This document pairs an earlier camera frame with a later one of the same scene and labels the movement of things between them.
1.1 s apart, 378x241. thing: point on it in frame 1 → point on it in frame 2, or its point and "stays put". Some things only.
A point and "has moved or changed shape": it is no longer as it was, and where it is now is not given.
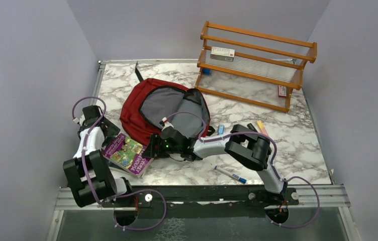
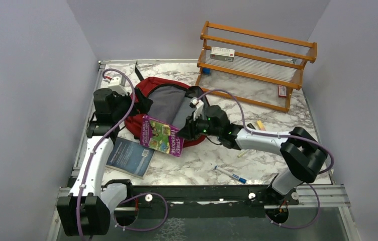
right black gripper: (150, 151) → (188, 131)
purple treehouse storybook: (126, 153) has moved or changed shape
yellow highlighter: (262, 127) stays put
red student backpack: (146, 102) stays put
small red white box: (282, 91) stays put
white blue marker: (241, 179) stays put
